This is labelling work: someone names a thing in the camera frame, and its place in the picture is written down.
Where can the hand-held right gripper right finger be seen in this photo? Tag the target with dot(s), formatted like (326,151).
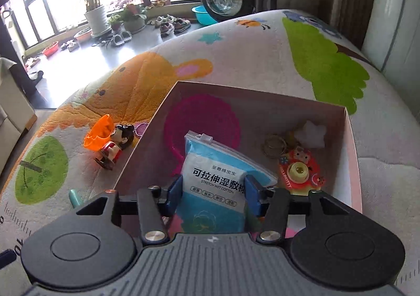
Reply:
(252,196)

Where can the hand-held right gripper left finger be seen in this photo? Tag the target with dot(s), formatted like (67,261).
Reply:
(174,196)

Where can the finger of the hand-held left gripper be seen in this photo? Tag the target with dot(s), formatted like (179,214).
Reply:
(5,255)

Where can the blue cotton pad packet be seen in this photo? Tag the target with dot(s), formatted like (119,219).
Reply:
(213,177)

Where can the white fluffy star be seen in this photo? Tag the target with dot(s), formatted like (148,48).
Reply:
(310,133)

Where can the pink plastic strainer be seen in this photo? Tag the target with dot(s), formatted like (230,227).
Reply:
(203,115)

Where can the pink cardboard box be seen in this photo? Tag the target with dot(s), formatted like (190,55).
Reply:
(262,109)

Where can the black haired doll figure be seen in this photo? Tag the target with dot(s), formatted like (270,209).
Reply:
(115,148)

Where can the teal plastic toy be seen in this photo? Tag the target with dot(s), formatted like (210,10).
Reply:
(74,199)

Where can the orange plastic cup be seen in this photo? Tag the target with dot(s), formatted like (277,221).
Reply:
(98,133)

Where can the printed play mat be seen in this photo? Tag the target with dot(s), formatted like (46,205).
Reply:
(262,53)

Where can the beige sofa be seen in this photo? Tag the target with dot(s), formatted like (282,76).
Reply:
(13,102)

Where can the grey slipper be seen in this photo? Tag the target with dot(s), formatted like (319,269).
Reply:
(116,41)
(126,36)

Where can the brown grey sneaker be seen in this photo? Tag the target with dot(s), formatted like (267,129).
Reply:
(182,25)
(166,29)

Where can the grey flower pot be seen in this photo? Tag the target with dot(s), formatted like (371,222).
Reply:
(134,25)

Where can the white sneaker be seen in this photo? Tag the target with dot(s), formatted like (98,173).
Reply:
(169,18)
(159,20)

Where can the small light shoe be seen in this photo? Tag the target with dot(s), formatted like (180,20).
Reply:
(73,45)
(64,45)

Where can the blue plastic basin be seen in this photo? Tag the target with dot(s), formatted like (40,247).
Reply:
(203,15)

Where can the small green potted plant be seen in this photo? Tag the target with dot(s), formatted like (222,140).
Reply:
(115,22)

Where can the shallow beige plant pot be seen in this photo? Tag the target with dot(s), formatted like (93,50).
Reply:
(82,35)

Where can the red plastic basin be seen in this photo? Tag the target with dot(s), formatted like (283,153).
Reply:
(51,49)

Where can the tall white plant pot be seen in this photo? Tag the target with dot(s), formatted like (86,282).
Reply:
(96,20)

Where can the pink flowering plant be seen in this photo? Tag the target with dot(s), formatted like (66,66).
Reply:
(131,7)

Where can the small sandal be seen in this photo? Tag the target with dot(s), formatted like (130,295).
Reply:
(32,62)

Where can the tall white appliance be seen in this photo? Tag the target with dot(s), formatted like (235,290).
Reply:
(397,20)

